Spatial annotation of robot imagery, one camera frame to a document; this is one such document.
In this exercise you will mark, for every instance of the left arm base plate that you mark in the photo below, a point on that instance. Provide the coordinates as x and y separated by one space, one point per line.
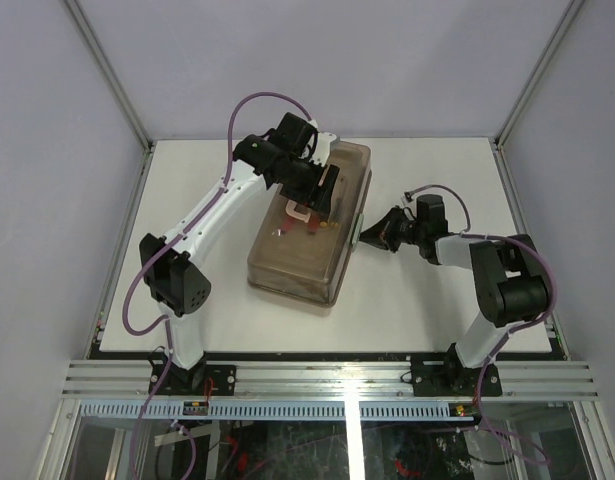
201 380

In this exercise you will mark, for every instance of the slotted cable duct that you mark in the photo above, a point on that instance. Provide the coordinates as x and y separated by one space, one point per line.
273 410

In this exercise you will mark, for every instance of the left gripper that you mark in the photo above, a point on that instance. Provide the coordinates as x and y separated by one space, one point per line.
322 192

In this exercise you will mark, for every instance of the left frame post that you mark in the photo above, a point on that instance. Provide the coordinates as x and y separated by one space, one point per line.
94 46

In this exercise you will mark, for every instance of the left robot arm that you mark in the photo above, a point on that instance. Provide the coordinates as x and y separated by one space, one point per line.
293 156

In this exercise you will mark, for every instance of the aluminium mounting rail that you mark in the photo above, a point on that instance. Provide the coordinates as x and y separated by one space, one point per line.
523 381

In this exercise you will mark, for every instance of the frame post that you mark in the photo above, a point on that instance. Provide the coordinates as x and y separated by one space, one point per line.
94 46
547 55

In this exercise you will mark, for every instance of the red handled adjustable wrench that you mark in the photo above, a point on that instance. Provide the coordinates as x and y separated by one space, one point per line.
313 224

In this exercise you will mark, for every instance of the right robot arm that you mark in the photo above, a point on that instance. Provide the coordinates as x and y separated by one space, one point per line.
513 287

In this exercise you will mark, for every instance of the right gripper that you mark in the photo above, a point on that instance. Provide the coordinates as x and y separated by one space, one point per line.
380 234

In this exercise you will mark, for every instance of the pink toolbox handle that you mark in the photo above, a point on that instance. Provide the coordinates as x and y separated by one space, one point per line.
299 207

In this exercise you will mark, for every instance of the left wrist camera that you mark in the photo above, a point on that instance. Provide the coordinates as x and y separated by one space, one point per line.
325 142

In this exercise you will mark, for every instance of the right frame post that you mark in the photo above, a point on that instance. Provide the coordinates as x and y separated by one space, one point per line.
547 55

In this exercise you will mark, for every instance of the translucent brown toolbox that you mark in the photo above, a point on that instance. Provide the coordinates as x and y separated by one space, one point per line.
287 261

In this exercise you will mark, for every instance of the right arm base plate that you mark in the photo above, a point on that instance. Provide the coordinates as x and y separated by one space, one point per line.
432 375

